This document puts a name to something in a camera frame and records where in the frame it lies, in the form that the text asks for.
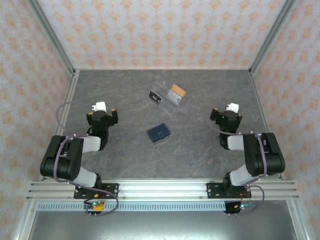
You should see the slotted grey cable duct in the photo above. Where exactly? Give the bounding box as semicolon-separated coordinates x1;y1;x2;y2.
37;202;227;212

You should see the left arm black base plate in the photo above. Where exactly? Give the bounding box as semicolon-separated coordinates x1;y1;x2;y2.
73;183;120;200

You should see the white card with gold chip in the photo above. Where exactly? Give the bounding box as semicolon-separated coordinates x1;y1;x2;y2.
166;89;183;104

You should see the circuit board with blue light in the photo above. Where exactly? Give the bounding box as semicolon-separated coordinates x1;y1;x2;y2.
224;201;256;215

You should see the aluminium frame post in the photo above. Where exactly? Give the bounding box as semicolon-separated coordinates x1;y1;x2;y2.
249;0;298;76
26;0;76;76

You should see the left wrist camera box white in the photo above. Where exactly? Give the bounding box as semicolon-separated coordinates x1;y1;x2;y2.
91;101;108;114

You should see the blue card holder wallet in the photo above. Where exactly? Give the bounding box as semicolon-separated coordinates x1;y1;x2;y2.
146;122;171;143

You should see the black card with white print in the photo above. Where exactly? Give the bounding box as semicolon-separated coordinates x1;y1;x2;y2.
148;90;163;106

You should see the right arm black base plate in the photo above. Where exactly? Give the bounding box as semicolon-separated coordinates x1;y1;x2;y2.
206;182;251;200

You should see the plain orange card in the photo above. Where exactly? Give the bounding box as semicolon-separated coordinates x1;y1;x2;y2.
171;84;187;98

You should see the clear acrylic card stand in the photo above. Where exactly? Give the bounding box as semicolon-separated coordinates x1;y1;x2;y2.
148;76;187;117

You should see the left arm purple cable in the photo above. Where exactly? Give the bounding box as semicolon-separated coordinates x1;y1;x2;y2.
53;101;120;218

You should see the aluminium side rail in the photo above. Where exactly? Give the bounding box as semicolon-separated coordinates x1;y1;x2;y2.
38;69;81;181
248;69;286;181

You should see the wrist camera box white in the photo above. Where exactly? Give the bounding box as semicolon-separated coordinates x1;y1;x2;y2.
225;102;241;114
91;101;108;114

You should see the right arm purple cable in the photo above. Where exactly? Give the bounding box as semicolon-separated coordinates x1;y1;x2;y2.
206;102;265;216

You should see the grey metal shelf panel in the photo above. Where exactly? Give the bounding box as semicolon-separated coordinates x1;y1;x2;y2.
27;211;296;240

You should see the aluminium frame leg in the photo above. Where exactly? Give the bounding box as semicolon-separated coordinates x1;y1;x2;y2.
286;199;310;240
12;199;38;240

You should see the aluminium mounting rail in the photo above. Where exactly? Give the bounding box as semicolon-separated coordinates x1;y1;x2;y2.
26;179;300;201

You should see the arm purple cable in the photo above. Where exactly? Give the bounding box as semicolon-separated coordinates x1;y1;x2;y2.
206;102;265;216
53;101;120;218

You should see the circuit board with yellow connector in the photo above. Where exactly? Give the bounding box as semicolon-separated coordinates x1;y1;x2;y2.
83;199;106;211

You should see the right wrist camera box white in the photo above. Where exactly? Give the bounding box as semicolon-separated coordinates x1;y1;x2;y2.
225;102;241;114

